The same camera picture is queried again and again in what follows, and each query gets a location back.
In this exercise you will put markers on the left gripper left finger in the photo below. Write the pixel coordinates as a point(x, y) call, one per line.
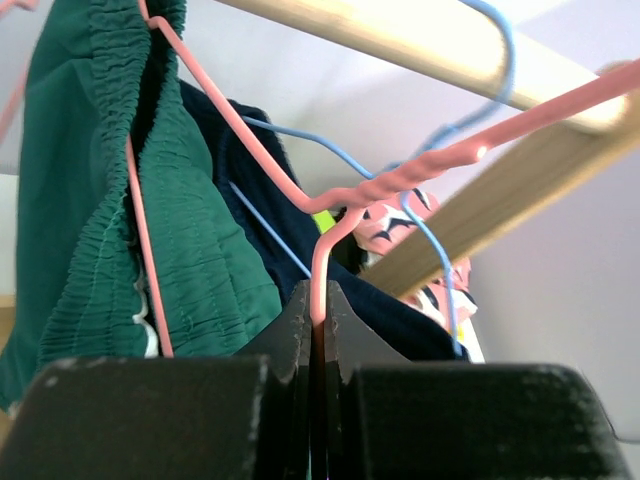
point(238, 417)

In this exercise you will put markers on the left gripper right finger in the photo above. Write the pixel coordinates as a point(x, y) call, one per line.
point(390, 418)

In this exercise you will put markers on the lime green shorts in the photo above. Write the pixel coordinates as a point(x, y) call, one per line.
point(323, 220)

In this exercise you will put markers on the teal green shorts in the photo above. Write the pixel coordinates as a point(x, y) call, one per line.
point(101, 78)

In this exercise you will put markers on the pink hanger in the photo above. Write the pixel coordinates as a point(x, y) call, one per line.
point(608, 86)
point(9, 111)

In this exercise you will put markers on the navy blue shorts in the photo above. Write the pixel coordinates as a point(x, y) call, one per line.
point(414, 335)

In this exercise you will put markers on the light blue right hanger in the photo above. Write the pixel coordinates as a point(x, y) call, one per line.
point(433, 144)

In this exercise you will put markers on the wooden clothes rack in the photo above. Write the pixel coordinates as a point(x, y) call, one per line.
point(452, 43)

